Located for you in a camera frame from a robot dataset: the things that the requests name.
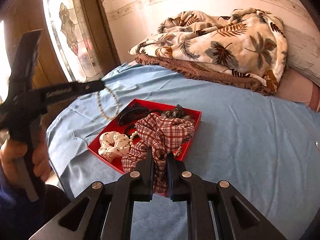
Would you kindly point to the black hair claw clip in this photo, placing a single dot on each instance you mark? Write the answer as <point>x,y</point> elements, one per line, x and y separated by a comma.
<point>132,113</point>

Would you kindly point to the floral leaf print blanket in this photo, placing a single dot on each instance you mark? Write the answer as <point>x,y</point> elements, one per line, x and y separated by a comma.
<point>247,49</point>

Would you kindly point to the left hand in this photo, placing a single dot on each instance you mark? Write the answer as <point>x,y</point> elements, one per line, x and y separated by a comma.
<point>13,149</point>

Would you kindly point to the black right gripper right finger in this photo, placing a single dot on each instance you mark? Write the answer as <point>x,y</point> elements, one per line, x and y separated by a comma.
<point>179,188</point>

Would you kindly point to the dark grey scrunchie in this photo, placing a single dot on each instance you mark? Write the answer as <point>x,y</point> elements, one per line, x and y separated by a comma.
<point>177,112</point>

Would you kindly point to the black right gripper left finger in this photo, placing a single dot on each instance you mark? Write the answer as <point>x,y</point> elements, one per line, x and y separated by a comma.
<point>142,190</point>

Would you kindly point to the white dotted scrunchie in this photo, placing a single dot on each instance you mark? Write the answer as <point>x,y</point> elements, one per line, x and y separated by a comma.
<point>113,145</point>

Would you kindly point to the red jewelry tray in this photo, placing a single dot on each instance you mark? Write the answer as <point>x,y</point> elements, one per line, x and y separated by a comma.
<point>131,132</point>

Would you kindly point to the light blue bed cover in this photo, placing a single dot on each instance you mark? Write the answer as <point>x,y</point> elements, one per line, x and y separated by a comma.
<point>266,147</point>

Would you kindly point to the stained glass window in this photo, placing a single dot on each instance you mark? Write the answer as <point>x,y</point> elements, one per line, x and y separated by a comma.
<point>71,41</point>

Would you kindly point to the pink bed sheet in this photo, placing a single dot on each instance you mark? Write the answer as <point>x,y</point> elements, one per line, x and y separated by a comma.
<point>297,88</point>

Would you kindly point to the red plaid scrunchie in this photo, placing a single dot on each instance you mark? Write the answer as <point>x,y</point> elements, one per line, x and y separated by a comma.
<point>163,135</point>

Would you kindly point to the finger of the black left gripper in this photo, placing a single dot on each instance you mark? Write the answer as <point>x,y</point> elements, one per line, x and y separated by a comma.
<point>80,89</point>

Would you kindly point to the grey pillow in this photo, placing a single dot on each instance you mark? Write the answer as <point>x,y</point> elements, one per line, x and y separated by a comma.
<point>303,53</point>

